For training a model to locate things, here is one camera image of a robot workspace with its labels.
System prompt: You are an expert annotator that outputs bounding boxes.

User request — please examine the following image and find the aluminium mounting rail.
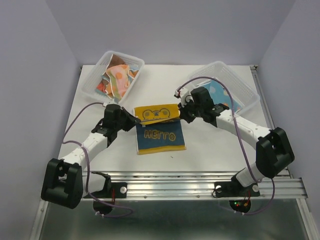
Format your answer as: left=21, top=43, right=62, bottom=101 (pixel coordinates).
left=81, top=171, right=308, bottom=201

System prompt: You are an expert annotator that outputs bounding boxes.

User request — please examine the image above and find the empty white plastic basket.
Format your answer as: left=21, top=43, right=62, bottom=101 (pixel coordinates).
left=186, top=61, right=260, bottom=115

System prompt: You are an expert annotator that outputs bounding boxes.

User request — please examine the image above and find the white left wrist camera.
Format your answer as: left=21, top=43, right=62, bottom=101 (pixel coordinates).
left=102, top=100, right=118, bottom=107

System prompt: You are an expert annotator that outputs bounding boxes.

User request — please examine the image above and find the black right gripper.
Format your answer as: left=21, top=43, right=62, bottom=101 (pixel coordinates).
left=178, top=96, right=204, bottom=123

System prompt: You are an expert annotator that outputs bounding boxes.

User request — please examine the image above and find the purple cable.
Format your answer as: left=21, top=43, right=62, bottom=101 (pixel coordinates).
left=174, top=76, right=277, bottom=216
left=61, top=101, right=135, bottom=218

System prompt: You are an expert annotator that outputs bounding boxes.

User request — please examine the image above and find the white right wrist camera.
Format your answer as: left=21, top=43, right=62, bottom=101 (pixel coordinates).
left=174, top=87, right=193, bottom=106

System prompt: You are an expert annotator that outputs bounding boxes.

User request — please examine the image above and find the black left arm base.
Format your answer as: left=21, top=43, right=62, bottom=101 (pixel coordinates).
left=88, top=171, right=128, bottom=218

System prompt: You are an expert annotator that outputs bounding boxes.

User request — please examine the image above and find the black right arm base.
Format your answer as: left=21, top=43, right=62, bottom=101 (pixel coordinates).
left=211, top=181, right=261, bottom=214

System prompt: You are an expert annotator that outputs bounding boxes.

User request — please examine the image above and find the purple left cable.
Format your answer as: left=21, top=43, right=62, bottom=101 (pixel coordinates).
left=61, top=101, right=135, bottom=218

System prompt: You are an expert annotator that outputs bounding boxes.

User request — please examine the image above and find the white basket holding towels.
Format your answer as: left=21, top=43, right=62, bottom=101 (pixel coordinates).
left=81, top=51, right=145, bottom=104

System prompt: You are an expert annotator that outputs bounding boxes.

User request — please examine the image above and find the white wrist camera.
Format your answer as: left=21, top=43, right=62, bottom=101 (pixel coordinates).
left=174, top=87, right=193, bottom=106
left=102, top=100, right=118, bottom=107

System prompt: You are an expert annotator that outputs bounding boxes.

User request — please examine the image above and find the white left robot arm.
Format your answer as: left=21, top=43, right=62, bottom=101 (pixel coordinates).
left=40, top=104, right=141, bottom=209

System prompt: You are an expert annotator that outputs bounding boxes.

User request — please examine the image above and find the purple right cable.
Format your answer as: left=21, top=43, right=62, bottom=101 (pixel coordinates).
left=174, top=76, right=277, bottom=216

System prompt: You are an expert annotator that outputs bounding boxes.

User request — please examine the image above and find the mustard yellow towel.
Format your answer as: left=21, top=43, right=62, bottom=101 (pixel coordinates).
left=133, top=103, right=186, bottom=155

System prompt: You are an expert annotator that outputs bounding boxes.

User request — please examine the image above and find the orange peach patterned towel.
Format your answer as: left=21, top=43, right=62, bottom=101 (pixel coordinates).
left=95, top=54, right=139, bottom=103

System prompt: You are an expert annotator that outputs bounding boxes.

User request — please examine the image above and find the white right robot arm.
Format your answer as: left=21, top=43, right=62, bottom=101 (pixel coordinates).
left=174, top=87, right=295, bottom=195

